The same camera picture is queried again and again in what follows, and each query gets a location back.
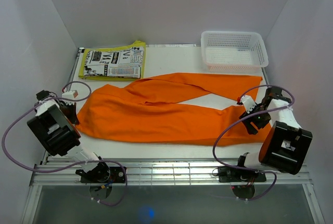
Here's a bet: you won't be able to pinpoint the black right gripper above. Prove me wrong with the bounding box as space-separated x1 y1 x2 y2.
239 102 272 135

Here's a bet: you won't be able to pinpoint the orange trousers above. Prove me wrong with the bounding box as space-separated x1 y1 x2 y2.
77 73 269 146

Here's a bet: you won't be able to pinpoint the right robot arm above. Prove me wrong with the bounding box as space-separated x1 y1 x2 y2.
235 87 313 181

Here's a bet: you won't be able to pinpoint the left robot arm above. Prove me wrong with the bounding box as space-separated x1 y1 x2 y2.
27 90 110 182

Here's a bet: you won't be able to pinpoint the newspaper print yellow folded trousers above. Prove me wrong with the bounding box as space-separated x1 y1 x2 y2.
78 41 146 81

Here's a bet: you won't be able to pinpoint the white perforated plastic basket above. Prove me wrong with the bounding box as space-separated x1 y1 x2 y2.
200 31 269 73

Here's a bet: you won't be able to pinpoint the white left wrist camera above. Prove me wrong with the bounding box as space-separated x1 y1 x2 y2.
61 90 78 104

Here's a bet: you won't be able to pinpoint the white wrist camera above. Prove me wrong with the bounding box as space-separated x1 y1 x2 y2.
61 90 78 104
237 95 259 114

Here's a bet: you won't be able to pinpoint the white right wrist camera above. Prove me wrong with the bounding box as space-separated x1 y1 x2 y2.
237 95 259 114

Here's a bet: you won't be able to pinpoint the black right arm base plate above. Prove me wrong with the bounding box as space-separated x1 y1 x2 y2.
212 166 266 182

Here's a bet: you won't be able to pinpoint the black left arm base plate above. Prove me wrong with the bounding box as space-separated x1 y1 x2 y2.
75 166 126 183

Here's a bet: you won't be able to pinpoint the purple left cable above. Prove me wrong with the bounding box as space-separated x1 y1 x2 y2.
1 81 128 207

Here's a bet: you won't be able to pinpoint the aluminium table edge rail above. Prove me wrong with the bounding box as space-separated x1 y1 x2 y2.
30 159 313 186

